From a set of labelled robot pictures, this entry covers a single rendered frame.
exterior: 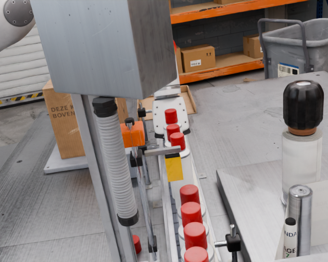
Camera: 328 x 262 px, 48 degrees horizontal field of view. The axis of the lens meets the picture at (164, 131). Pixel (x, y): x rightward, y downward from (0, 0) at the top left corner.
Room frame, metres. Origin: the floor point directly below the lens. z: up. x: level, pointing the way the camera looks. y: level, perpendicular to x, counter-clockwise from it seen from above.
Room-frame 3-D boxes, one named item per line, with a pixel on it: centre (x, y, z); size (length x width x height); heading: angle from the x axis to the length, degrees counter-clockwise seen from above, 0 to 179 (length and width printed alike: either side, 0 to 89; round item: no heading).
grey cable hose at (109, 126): (0.48, 0.08, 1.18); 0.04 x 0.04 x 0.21
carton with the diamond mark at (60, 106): (1.34, 0.26, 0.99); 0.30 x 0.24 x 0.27; 0
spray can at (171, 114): (0.92, -0.02, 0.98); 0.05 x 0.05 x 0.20
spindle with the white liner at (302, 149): (0.72, -0.30, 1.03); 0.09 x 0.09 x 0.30
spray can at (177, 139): (0.76, -0.03, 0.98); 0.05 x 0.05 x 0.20
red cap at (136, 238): (0.69, 0.11, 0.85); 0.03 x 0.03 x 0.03
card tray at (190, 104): (1.64, -0.02, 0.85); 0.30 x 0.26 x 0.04; 0
